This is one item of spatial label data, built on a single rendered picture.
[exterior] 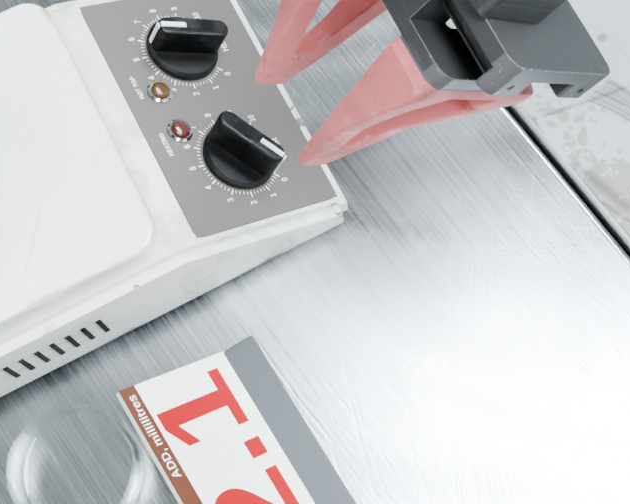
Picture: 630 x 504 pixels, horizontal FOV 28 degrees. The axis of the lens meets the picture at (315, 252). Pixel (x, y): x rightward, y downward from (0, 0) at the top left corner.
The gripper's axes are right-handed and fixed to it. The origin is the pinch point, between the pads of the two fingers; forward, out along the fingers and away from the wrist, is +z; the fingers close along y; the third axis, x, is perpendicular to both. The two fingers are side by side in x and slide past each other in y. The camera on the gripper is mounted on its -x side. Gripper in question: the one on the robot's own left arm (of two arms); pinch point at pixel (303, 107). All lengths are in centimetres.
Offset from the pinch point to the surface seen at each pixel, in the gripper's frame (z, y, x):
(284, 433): 12.7, 8.2, 5.9
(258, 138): 5.5, -2.4, 4.3
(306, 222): 7.0, 1.0, 6.7
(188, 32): 5.7, -7.9, 3.7
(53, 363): 17.2, 1.3, -0.4
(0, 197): 11.6, -3.9, -4.2
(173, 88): 7.7, -6.4, 3.5
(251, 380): 12.9, 5.4, 5.7
